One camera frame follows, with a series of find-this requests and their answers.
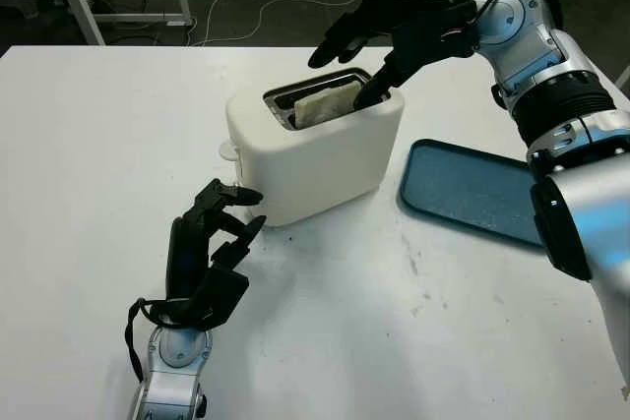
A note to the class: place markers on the slice of bread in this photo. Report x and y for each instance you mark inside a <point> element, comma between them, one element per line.
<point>320,107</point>

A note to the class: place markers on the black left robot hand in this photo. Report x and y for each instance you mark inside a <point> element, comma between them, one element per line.
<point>184,258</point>

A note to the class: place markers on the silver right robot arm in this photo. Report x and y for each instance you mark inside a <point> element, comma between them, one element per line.
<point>541,61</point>

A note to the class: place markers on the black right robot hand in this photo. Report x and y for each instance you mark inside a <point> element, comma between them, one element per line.
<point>394,12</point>

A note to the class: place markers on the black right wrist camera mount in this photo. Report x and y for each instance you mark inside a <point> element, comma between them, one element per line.
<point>433,46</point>

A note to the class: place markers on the cream white toaster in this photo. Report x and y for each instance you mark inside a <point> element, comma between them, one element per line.
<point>315,169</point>

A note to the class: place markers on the blue plastic tray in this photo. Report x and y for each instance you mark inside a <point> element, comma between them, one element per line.
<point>458,184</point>

